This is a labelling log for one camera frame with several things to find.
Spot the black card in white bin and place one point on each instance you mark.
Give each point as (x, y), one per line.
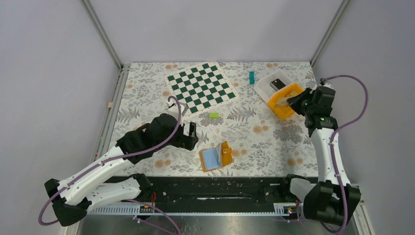
(277, 84)

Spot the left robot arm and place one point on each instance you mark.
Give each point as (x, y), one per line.
(73, 198)

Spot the gold cards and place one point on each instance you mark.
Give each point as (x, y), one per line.
(282, 102)

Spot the orange leather card holder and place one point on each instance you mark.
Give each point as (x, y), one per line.
(216, 158)

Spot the teal block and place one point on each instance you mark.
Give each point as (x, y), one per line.
(251, 77)

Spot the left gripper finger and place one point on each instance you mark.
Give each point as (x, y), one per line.
(192, 130)
(189, 143)

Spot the green white chessboard mat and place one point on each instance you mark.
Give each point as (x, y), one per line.
(201, 88)

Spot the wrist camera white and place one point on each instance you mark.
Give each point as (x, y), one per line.
(176, 110)
(325, 83)

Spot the lime green block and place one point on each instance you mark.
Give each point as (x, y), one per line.
(214, 115)

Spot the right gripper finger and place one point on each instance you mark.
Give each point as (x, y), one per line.
(306, 94)
(295, 102)

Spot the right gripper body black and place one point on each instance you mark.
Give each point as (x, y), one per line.
(308, 107)

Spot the floral tablecloth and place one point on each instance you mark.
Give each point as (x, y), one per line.
(261, 143)

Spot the white plastic bin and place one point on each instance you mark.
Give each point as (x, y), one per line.
(262, 86)

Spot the orange plastic bin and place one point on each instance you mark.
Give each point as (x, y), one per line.
(286, 112)

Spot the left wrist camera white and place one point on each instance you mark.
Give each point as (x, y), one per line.
(176, 110)

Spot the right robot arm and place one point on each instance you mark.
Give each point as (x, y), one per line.
(332, 200)

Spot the aluminium rail front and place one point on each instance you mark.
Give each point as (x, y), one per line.
(141, 210)

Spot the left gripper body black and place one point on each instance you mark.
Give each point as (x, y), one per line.
(175, 137)

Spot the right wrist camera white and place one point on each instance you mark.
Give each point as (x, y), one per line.
(325, 83)

